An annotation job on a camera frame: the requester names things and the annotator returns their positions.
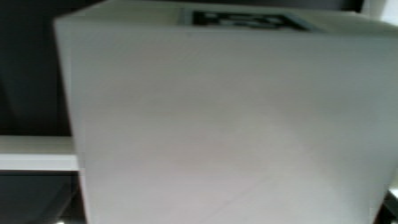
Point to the white L-shaped obstacle wall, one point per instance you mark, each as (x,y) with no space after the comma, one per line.
(37,153)

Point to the white cabinet body box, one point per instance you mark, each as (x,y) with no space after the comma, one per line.
(233,109)

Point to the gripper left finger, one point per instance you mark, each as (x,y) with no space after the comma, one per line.
(36,194)

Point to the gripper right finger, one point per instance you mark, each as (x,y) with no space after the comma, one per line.
(387,211)

